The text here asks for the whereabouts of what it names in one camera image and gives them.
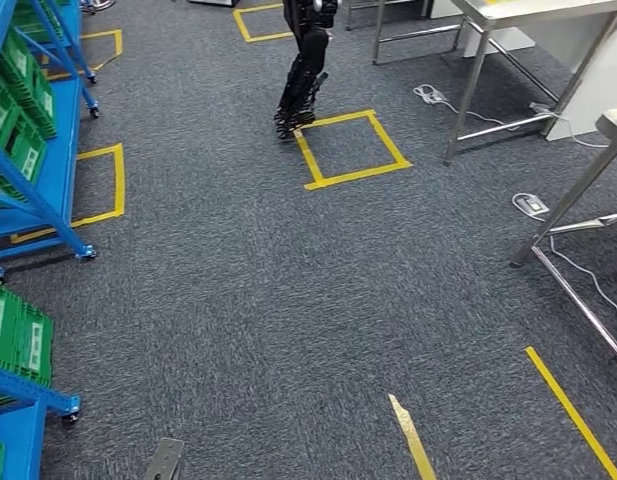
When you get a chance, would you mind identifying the stainless steel workbench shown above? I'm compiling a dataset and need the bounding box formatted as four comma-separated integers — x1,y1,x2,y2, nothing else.
345,0,617,167
510,107,617,368

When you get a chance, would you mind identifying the blue metal shelf rack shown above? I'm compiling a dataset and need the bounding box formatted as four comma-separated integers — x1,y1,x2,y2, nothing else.
0,281,82,480

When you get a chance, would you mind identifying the torn yellow floor tape square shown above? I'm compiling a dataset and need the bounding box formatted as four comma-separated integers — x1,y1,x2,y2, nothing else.
387,345,617,480

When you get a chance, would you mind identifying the white power plug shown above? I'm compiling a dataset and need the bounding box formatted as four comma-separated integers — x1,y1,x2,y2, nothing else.
512,192,550,223

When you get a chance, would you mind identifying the blue storage rack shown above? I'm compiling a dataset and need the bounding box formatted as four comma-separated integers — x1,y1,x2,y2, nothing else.
13,0,100,121
0,0,98,283

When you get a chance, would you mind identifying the white partition board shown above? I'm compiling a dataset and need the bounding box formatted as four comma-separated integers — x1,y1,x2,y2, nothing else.
544,19,617,143

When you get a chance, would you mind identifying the white floor cable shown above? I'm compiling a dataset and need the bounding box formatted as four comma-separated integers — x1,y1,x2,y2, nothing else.
413,84,611,150

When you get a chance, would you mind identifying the white coiled cable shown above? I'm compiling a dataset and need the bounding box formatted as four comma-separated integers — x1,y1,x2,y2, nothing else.
549,235,617,350

